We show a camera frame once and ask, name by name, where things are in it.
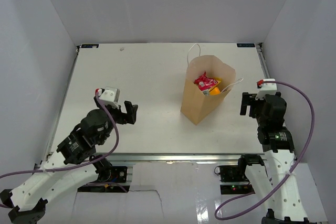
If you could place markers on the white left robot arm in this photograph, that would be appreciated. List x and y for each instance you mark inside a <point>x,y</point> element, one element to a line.
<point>75,163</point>

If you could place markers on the blue label sticker right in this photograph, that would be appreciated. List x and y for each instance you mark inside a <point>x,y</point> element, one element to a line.
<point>245,45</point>

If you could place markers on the large orange gummy bag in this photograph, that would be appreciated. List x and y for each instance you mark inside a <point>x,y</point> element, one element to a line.
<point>214,91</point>

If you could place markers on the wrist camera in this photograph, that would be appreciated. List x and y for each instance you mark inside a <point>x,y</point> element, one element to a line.
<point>108,96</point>
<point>266,87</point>

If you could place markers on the small yellow snack packet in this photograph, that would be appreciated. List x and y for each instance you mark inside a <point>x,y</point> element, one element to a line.
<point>217,81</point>

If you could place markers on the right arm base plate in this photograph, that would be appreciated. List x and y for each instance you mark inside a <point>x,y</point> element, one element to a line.
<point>232,182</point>

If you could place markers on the aluminium table frame rail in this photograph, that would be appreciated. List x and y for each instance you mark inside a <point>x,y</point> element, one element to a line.
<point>161,157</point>

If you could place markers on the brown paper bag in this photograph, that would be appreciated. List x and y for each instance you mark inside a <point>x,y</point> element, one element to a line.
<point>197,105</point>

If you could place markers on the pink red candy packet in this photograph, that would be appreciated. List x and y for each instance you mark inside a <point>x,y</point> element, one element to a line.
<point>204,83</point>

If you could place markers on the blue label sticker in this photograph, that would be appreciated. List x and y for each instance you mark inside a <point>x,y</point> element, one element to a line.
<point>89,46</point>
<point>245,45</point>

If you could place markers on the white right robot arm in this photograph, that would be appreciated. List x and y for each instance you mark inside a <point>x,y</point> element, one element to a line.
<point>273,183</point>

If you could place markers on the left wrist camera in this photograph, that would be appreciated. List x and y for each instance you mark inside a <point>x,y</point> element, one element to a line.
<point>108,96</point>

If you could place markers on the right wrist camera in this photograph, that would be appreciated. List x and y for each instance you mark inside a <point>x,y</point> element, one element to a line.
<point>266,87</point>

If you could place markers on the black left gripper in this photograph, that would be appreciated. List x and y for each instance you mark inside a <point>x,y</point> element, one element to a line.
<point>130,116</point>

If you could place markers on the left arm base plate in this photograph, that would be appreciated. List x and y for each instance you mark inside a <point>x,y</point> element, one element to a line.
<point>116,183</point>

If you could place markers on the blue label sticker left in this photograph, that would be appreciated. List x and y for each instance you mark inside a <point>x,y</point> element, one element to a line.
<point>89,46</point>

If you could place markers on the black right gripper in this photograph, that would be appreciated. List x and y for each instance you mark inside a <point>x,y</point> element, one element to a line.
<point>248,99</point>

